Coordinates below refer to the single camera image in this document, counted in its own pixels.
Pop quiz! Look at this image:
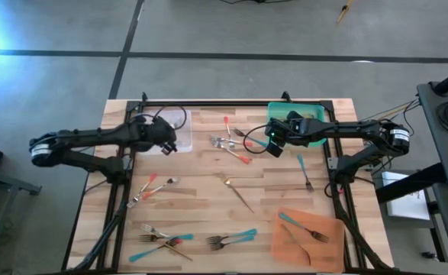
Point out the white box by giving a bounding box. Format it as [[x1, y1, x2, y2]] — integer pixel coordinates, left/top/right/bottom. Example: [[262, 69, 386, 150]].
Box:
[[382, 170, 432, 222]]

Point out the teal plastic bin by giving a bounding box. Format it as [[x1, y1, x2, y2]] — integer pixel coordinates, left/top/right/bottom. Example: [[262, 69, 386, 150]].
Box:
[[266, 101, 327, 148]]

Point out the black stand beam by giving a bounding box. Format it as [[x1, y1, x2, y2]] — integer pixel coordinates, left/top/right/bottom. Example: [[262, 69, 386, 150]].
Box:
[[375, 162, 448, 204]]

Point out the grey cart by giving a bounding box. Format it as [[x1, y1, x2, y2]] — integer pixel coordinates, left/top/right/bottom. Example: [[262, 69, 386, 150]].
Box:
[[416, 81, 448, 187]]

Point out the yellow floor cord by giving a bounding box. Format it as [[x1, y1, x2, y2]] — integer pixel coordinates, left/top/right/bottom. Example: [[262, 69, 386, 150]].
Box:
[[336, 0, 353, 24]]

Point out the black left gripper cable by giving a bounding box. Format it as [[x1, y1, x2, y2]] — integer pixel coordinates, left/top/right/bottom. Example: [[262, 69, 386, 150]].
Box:
[[137, 105, 189, 133]]

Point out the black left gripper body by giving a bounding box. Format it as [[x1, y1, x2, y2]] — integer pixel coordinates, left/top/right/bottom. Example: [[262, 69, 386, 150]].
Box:
[[131, 114, 179, 153]]

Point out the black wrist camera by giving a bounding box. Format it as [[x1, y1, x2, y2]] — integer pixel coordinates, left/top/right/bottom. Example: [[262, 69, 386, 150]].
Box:
[[160, 140, 179, 156], [266, 140, 285, 159]]

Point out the black aluminium table frame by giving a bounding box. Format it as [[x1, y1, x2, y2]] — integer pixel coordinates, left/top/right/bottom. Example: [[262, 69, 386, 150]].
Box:
[[61, 91, 396, 275]]

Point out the yellow cable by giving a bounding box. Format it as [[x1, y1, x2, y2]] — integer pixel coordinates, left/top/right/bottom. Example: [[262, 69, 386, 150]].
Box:
[[359, 99, 419, 131]]

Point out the clear plastic bin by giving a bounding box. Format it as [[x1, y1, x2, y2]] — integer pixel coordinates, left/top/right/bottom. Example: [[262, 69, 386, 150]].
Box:
[[136, 107, 194, 156]]

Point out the grey side table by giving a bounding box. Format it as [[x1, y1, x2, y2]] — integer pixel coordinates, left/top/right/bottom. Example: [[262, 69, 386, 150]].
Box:
[[0, 163, 43, 275]]

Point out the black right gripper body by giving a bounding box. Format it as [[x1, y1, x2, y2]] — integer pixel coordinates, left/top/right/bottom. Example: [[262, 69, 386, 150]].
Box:
[[265, 110, 315, 149]]

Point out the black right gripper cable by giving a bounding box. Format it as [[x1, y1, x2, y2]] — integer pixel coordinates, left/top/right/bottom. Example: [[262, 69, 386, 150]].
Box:
[[242, 123, 272, 155]]

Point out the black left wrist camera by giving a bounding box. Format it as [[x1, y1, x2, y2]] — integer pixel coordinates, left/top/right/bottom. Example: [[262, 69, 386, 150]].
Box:
[[160, 140, 179, 156]]

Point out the teal handled fork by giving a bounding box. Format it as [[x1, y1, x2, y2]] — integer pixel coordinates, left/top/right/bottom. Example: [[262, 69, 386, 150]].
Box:
[[232, 128, 269, 149], [205, 228, 259, 245], [296, 154, 316, 193], [209, 235, 256, 252], [128, 237, 182, 264], [138, 232, 195, 244], [278, 212, 330, 244]]

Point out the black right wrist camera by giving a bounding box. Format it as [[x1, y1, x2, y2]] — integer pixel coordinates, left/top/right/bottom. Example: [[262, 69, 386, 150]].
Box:
[[266, 140, 285, 159]]

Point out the orange plastic bin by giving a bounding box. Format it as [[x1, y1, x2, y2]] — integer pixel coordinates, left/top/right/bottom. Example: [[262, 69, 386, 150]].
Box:
[[271, 208, 346, 274]]

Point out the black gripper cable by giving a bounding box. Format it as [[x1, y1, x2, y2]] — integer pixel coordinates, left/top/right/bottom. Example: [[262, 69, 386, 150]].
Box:
[[137, 105, 189, 133], [242, 123, 272, 155]]

